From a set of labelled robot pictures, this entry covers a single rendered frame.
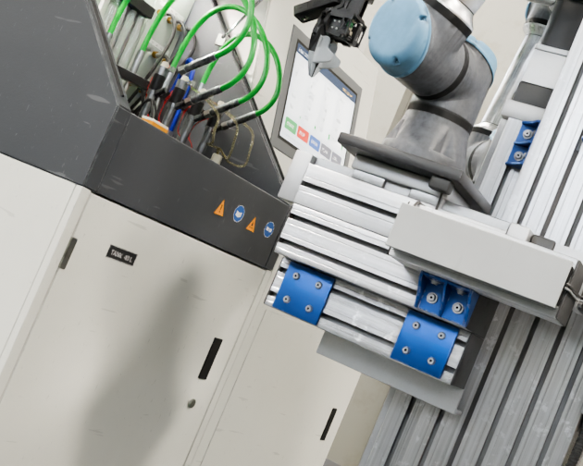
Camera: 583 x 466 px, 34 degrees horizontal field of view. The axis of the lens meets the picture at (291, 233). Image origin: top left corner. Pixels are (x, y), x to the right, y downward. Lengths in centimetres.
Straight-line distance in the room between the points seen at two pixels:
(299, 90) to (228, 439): 98
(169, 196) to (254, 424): 80
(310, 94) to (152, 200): 98
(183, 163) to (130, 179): 14
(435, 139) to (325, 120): 127
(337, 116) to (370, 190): 133
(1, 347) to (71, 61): 54
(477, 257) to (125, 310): 81
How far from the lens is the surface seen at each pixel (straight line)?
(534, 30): 231
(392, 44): 150
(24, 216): 180
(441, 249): 139
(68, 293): 179
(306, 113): 272
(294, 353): 250
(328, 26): 212
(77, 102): 180
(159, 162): 185
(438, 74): 154
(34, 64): 191
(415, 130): 158
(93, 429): 199
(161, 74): 217
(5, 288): 179
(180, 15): 261
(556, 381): 164
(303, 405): 266
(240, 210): 209
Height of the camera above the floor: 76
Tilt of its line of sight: 3 degrees up
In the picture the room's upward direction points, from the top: 23 degrees clockwise
